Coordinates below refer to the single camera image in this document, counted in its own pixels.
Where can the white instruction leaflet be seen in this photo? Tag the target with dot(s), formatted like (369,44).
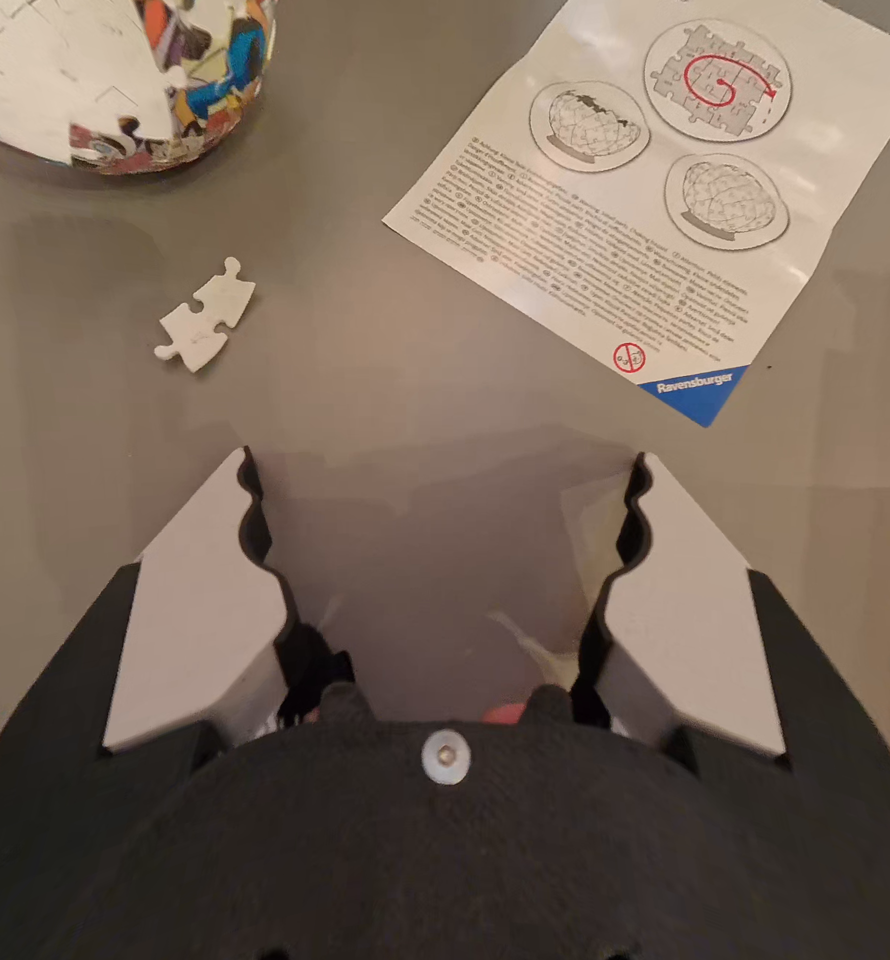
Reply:
(565,225)

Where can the partly built puzzle ball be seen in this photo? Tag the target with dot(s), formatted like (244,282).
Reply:
(40,60)

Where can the white puzzle piece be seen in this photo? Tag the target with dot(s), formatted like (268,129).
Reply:
(205,319)

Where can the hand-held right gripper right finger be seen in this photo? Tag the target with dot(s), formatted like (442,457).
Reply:
(692,622)

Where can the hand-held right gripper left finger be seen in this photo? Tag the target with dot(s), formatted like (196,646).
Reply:
(197,615)

